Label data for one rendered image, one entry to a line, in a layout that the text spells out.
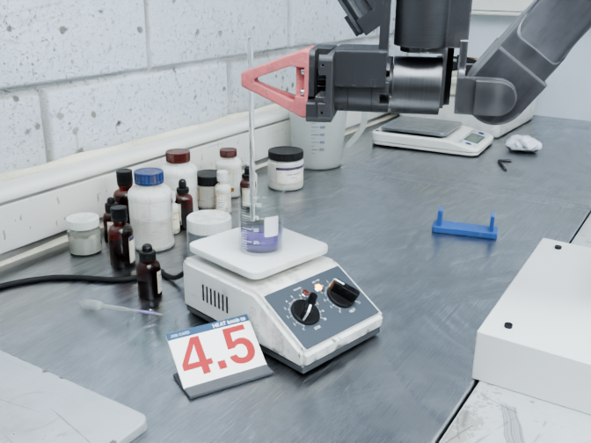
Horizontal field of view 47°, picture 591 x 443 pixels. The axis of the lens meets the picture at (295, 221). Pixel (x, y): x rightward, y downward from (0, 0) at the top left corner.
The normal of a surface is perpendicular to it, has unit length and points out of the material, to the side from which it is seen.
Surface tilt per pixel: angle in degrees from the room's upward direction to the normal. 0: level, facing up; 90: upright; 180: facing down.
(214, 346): 40
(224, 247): 0
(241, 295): 90
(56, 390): 0
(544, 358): 90
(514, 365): 90
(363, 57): 90
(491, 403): 0
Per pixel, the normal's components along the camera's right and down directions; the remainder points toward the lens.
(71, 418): 0.01, -0.94
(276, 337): -0.71, 0.23
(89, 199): 0.85, 0.19
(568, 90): -0.53, 0.28
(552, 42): -0.06, 0.26
